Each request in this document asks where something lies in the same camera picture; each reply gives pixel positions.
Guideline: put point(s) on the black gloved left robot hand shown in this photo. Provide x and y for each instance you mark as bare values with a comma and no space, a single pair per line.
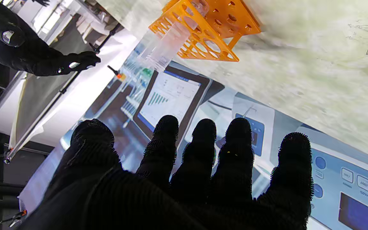
171,198

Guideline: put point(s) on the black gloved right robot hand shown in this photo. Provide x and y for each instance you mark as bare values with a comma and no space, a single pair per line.
27,54

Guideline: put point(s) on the orange test tube rack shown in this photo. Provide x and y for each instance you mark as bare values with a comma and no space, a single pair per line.
225,28

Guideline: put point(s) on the white storage shelf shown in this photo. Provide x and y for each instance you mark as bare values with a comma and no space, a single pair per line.
85,28

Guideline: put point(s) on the metal backdrop stand pole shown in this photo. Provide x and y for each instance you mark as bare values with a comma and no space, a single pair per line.
40,118

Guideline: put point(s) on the black orange spring clamp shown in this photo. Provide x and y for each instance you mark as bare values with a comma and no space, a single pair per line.
19,214
121,76

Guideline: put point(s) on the printed laboratory backdrop poster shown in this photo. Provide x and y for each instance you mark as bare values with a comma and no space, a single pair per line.
171,95

